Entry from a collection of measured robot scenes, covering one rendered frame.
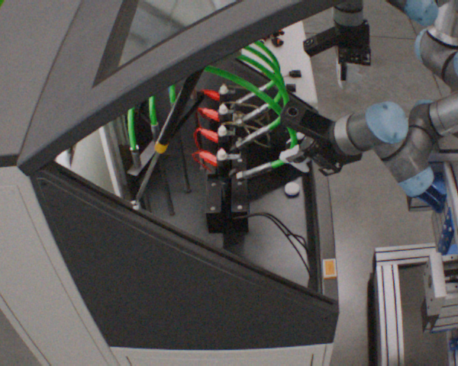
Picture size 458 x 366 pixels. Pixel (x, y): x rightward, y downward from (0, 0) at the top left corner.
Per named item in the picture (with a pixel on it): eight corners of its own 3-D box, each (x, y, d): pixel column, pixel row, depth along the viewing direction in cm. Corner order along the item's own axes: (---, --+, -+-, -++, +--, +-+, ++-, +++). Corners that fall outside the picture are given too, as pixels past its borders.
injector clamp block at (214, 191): (250, 248, 169) (247, 210, 157) (211, 250, 169) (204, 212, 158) (249, 155, 192) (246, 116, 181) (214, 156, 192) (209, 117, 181)
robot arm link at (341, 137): (340, 134, 113) (354, 102, 117) (326, 139, 117) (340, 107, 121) (366, 159, 116) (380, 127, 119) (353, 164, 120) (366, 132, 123)
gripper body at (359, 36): (370, 69, 141) (371, 29, 132) (336, 68, 141) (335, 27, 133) (365, 51, 146) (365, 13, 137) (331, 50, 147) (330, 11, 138)
